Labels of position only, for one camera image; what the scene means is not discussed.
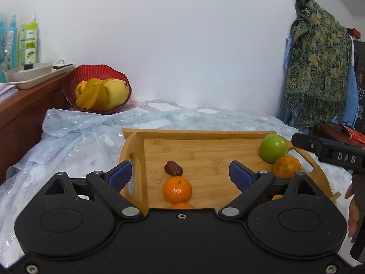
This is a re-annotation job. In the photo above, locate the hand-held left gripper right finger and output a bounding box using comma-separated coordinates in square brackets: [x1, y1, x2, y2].
[218, 160, 329, 219]

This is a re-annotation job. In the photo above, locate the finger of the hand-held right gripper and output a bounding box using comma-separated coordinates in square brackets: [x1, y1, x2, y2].
[291, 133, 324, 156]

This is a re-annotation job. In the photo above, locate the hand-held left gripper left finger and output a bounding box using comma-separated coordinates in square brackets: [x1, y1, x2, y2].
[37, 160, 144, 221]

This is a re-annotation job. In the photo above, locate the large yellow orange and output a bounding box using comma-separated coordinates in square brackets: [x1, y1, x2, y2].
[272, 155, 302, 178]

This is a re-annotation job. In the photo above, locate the green apple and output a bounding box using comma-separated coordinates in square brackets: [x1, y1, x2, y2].
[259, 134, 287, 164]

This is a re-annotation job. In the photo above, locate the wooden tray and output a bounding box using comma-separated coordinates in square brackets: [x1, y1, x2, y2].
[118, 128, 341, 209]

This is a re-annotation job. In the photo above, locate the red date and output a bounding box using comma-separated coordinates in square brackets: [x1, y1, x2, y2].
[164, 161, 183, 176]

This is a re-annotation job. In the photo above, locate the medium orange mandarin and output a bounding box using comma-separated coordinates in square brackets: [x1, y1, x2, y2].
[163, 176, 193, 203]

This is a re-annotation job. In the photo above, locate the person's right hand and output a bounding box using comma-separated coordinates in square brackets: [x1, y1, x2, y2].
[344, 183, 357, 238]

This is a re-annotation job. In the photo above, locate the red box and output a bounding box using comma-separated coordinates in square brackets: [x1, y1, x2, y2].
[338, 121, 365, 145]

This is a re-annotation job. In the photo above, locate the wooden side table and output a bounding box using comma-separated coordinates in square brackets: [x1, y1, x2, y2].
[309, 121, 365, 147]

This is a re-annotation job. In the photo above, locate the translucent snowflake plastic sheet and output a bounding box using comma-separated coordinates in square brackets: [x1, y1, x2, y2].
[0, 100, 291, 263]

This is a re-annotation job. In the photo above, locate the yellow mango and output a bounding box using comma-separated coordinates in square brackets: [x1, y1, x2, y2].
[104, 79, 129, 111]

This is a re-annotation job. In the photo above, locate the green patterned scarf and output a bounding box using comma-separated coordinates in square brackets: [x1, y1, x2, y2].
[281, 0, 354, 127]

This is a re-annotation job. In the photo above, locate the yellow starfruit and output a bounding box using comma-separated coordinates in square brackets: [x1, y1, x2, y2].
[76, 78, 108, 110]

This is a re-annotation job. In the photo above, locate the red fruit bowl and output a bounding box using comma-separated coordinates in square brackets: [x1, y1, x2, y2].
[62, 65, 132, 115]

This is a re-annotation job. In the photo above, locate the wooden cabinet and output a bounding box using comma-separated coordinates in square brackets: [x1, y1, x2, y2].
[0, 71, 72, 184]

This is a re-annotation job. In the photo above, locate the white plastic tray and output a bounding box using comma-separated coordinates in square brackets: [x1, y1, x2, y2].
[4, 63, 54, 90]

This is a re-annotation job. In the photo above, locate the stack of papers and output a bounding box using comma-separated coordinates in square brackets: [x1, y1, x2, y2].
[0, 84, 19, 103]

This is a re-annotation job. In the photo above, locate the pale spray bottle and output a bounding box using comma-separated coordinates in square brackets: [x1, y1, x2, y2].
[18, 17, 27, 67]

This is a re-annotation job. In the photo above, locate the blue spray bottle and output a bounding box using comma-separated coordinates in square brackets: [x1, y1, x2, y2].
[0, 14, 6, 83]
[5, 14, 18, 70]

